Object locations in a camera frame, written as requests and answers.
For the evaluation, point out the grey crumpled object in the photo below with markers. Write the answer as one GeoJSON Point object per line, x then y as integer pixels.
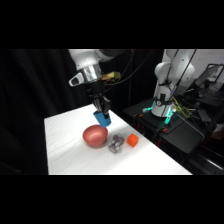
{"type": "Point", "coordinates": [116, 143]}

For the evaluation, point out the pink bowl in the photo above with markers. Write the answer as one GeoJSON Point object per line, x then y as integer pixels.
{"type": "Point", "coordinates": [95, 136]}

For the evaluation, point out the green base light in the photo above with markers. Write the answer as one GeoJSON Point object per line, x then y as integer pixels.
{"type": "Point", "coordinates": [168, 116]}

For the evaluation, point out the yellow wrist board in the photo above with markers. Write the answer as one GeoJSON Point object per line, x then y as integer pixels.
{"type": "Point", "coordinates": [111, 76]}

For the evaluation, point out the blue plastic cup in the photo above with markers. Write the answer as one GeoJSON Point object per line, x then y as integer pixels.
{"type": "Point", "coordinates": [101, 120]}

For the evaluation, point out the black curtain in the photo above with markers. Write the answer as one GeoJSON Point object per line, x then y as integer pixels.
{"type": "Point", "coordinates": [33, 93]}

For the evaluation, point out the orange cube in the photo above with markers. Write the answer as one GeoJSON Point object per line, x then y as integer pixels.
{"type": "Point", "coordinates": [132, 140]}

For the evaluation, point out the black robot stand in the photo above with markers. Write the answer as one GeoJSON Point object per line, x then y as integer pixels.
{"type": "Point", "coordinates": [180, 133]}

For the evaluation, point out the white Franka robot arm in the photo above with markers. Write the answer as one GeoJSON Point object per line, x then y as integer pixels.
{"type": "Point", "coordinates": [85, 60]}

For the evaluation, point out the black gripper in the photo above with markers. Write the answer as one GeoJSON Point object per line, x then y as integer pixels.
{"type": "Point", "coordinates": [96, 88]}

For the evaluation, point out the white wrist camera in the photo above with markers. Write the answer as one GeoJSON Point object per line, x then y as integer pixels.
{"type": "Point", "coordinates": [76, 80]}

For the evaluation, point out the dark tilted monitor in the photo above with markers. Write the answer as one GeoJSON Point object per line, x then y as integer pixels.
{"type": "Point", "coordinates": [209, 75]}

